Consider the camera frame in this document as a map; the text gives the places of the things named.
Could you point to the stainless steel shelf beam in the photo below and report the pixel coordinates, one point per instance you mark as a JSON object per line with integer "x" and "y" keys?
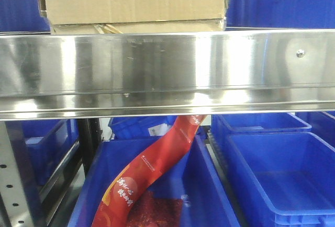
{"x": 201, "y": 73}

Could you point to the blue bin lower left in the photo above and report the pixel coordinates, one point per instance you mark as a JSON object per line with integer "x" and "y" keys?
{"x": 47, "y": 142}

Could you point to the blue bin upper left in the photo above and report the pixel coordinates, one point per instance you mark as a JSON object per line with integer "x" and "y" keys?
{"x": 22, "y": 15}

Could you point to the blue bin upper right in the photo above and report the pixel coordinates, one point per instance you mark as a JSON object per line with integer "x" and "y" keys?
{"x": 281, "y": 13}

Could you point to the blue bin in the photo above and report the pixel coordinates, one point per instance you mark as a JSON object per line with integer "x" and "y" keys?
{"x": 127, "y": 128}
{"x": 284, "y": 179}
{"x": 47, "y": 142}
{"x": 193, "y": 179}
{"x": 281, "y": 13}
{"x": 22, "y": 15}
{"x": 225, "y": 125}

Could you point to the perforated steel shelf upright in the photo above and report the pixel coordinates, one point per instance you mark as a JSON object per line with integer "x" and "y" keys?
{"x": 19, "y": 192}

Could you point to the dark red textured packet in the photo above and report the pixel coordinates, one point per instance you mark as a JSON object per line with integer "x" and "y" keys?
{"x": 153, "y": 211}

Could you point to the red printed packaging strip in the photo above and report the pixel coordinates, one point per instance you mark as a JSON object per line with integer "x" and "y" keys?
{"x": 129, "y": 185}

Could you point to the blue bin lower centre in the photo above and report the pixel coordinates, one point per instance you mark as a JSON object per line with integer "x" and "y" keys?
{"x": 193, "y": 179}

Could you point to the blue bin rear centre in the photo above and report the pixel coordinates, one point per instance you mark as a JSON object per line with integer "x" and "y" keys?
{"x": 127, "y": 128}

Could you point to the blue bin rear right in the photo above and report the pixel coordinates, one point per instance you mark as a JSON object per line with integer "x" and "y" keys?
{"x": 225, "y": 125}

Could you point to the white paper label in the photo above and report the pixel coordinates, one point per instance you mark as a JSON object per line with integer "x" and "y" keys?
{"x": 159, "y": 130}

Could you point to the blue bin lower right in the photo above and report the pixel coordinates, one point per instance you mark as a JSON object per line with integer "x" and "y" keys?
{"x": 284, "y": 179}

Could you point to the brown cardboard box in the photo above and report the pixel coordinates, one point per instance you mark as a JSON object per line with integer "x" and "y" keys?
{"x": 134, "y": 16}

